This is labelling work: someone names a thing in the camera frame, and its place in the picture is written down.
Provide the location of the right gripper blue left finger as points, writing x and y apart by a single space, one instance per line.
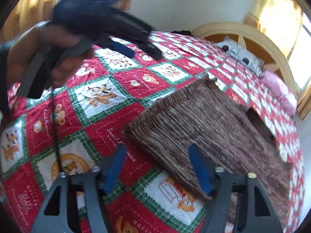
59 211

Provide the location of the black item beside bed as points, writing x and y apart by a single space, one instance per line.
182 32

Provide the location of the cream wooden headboard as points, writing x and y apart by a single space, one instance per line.
254 41

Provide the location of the person's left forearm dark sleeve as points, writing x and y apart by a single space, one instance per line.
5 47

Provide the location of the brown knitted sweater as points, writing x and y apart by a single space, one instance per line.
233 135

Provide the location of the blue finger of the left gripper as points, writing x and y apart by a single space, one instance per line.
120 48

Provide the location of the pink pillow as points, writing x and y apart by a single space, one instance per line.
279 89

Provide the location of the grey patterned pillow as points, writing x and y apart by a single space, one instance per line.
242 55

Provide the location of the window by headboard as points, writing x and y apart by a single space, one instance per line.
299 60

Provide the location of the red patchwork bedspread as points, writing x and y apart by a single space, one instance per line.
108 92

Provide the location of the yellow curtain by headboard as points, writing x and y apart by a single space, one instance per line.
279 20

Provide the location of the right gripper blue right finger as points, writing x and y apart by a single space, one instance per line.
254 213

